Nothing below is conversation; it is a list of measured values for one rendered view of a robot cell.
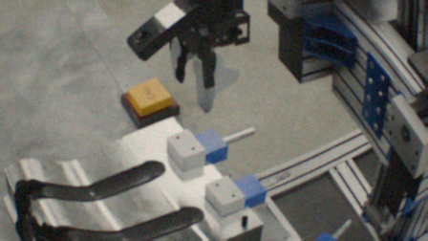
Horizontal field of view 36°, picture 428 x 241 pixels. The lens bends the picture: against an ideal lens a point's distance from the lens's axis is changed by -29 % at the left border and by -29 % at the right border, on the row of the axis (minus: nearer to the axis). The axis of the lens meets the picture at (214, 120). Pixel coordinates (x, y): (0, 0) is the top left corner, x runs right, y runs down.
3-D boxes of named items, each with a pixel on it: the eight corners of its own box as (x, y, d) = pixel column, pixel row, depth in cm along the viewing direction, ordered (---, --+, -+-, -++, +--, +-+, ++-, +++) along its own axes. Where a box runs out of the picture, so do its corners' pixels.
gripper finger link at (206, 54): (221, 90, 117) (213, 31, 113) (210, 94, 116) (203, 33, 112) (203, 77, 121) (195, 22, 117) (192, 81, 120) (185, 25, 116)
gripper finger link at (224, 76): (248, 108, 122) (240, 47, 118) (209, 123, 120) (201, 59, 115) (236, 99, 125) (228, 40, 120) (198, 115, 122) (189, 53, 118)
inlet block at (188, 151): (243, 133, 139) (245, 106, 136) (260, 153, 136) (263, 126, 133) (166, 163, 134) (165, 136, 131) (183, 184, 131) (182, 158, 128)
